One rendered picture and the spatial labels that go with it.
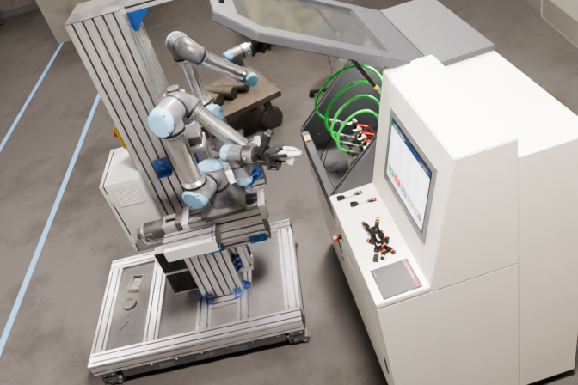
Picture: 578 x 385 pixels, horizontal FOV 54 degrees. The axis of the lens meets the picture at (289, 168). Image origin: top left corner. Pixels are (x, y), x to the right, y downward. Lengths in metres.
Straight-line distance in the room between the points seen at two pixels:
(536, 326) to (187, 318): 1.92
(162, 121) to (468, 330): 1.53
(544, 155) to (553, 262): 0.56
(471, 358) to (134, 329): 1.96
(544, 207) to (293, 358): 1.75
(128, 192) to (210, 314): 0.94
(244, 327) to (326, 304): 0.56
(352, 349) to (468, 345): 0.89
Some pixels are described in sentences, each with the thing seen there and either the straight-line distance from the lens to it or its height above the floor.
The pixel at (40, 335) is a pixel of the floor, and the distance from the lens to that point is 4.36.
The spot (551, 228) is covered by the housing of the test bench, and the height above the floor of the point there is 1.08.
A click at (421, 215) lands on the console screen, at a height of 1.21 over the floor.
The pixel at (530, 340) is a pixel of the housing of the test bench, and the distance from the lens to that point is 2.84.
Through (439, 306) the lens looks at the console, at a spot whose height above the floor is 0.85.
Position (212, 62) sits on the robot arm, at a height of 1.53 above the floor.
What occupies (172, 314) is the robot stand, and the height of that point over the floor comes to 0.21.
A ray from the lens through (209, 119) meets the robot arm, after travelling 2.50.
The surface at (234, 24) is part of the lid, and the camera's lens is 2.31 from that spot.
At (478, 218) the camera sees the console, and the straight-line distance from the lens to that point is 2.14.
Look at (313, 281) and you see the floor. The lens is 3.72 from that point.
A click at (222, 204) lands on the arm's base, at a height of 1.06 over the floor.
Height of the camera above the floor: 2.74
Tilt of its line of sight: 36 degrees down
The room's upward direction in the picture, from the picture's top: 17 degrees counter-clockwise
